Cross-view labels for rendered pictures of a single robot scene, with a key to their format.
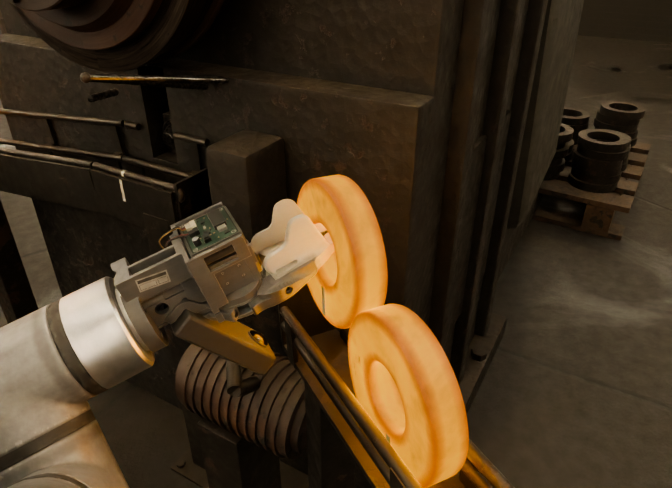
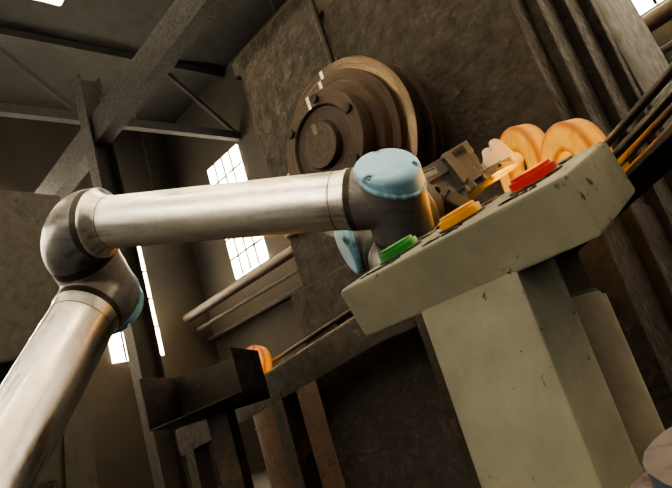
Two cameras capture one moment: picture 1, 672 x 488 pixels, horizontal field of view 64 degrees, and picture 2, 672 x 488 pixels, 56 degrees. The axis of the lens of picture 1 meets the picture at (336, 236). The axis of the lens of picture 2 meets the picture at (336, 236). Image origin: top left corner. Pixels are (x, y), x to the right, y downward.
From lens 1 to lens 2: 0.89 m
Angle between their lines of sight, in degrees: 48
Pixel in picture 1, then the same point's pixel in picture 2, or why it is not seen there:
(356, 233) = (523, 128)
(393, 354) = (554, 135)
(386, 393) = not seen: hidden behind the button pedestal
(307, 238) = (502, 149)
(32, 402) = not seen: hidden behind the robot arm
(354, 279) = (531, 145)
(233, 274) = (468, 167)
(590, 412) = not seen: outside the picture
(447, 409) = (584, 125)
